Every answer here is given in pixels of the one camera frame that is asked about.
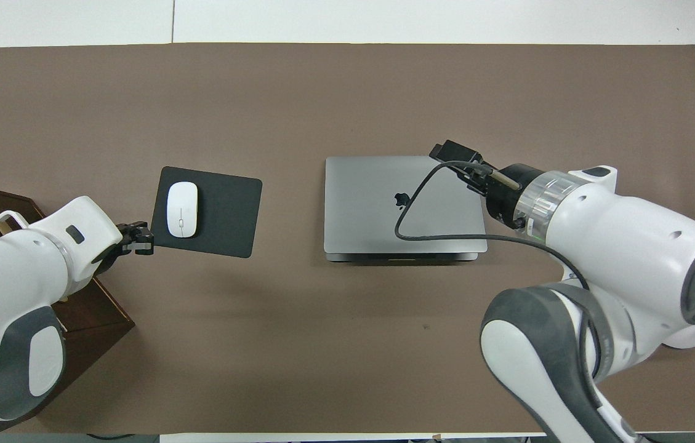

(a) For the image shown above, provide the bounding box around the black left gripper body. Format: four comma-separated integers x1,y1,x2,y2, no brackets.
92,223,139,274

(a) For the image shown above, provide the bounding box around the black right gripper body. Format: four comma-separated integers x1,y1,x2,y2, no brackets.
464,163,537,229

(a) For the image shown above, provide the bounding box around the silver laptop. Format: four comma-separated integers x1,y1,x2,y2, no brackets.
324,155,488,263

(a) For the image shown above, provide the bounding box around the white computer mouse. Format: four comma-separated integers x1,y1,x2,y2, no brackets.
166,182,199,239

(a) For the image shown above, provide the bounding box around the dark brown wooden box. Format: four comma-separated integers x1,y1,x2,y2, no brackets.
0,180,135,431

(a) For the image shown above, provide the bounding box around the black mouse pad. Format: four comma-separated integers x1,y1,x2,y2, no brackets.
148,166,263,259

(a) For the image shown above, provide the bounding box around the brown table mat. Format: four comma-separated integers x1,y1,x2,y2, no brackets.
0,43,695,434

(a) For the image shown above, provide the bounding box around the white box handle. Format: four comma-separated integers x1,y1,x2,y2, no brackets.
0,210,33,233

